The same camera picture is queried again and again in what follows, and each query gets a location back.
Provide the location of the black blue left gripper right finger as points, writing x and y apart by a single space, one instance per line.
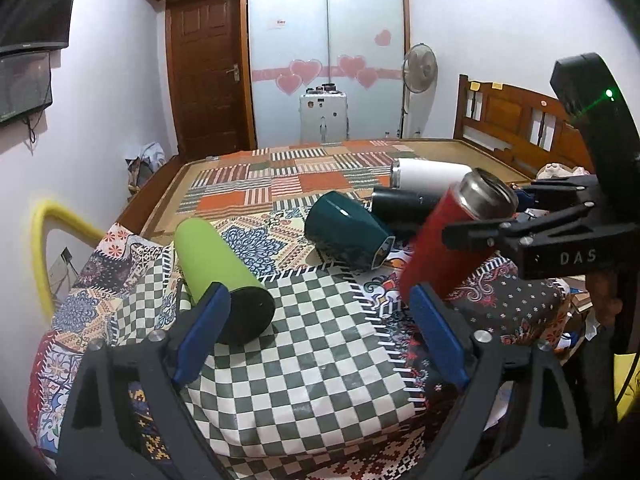
514 417

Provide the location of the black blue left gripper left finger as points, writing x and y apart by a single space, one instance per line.
125 417

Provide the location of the red thermos cup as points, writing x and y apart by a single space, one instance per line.
443 253

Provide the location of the white thermos cup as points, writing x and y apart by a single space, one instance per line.
425 176

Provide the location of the wooden bed headboard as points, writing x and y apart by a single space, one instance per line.
524 129

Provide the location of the black thermos bottle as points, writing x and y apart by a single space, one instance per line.
402 212

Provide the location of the green thermos bottle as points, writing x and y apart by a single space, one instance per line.
206 258

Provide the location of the patchwork bed quilt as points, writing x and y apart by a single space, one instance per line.
339 385

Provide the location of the yellow foam tube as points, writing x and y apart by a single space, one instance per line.
45 212

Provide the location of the standing electric fan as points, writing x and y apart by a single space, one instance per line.
418 74

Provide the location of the dark green mug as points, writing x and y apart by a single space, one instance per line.
346 231

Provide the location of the pile of clothes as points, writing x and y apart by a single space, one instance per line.
142 167

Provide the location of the white suitcase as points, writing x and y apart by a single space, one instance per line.
323 113

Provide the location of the sliding wardrobe with hearts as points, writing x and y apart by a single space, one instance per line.
359 45

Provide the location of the brown wooden door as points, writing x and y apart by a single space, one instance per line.
205 78

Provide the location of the small black wall monitor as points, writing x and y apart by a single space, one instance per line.
25 85

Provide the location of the wall-mounted black television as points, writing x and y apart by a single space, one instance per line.
43 25

